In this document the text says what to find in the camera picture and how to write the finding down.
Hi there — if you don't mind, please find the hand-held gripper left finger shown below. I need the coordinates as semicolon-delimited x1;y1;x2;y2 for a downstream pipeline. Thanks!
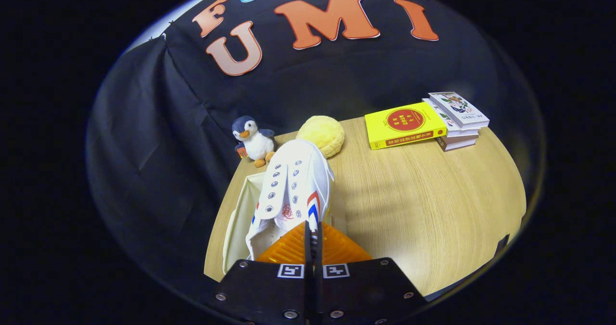
205;221;316;325

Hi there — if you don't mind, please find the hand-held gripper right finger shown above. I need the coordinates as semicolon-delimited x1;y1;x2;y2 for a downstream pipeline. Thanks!
315;223;426;325

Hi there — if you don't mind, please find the cream fabric storage box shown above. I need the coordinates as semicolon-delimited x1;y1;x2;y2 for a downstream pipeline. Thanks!
222;172;349;273

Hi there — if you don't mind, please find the white striped canvas shoe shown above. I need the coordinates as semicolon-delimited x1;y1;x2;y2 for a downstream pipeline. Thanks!
245;139;335;260

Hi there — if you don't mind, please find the penguin plush toy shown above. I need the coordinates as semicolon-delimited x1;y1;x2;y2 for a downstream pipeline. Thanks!
232;116;276;168

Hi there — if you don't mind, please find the yellow round plush cushion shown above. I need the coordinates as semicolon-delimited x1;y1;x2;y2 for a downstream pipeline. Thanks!
295;116;346;158

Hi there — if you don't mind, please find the yellow book with red circle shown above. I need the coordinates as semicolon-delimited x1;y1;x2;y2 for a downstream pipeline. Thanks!
364;102;448;150

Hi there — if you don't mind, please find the brown book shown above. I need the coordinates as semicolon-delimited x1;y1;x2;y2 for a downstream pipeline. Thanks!
436;135;478;152

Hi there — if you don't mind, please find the white illustrated book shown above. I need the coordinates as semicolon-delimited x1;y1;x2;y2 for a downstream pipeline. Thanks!
428;92;490;130

